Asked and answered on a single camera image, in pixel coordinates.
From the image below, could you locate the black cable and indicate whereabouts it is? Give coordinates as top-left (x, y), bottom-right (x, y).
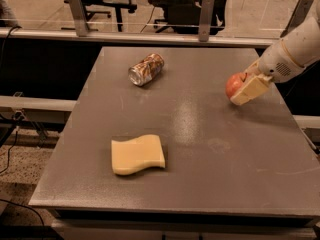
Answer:
top-left (0, 25), bottom-right (23, 72)

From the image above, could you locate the red apple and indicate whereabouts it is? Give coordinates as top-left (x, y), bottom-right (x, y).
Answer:
top-left (225, 72), bottom-right (247, 98)

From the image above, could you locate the yellow sponge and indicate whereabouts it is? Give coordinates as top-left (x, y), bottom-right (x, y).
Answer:
top-left (111, 134), bottom-right (166, 176)

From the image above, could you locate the grey table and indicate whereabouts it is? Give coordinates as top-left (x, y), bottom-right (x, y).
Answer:
top-left (30, 47), bottom-right (320, 240)

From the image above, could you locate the crushed soda can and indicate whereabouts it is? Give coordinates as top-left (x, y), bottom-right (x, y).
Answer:
top-left (128, 53), bottom-right (165, 86)

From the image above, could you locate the metal rail with brackets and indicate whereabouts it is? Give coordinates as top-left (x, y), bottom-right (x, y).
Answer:
top-left (5, 0), bottom-right (318, 48)

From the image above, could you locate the black office chair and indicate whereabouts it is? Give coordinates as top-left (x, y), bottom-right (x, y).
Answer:
top-left (148, 0), bottom-right (227, 35)

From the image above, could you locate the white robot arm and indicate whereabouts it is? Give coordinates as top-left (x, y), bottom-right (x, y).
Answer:
top-left (225, 17), bottom-right (320, 105)

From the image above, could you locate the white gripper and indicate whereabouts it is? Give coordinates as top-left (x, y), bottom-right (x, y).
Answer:
top-left (229, 40), bottom-right (305, 105)

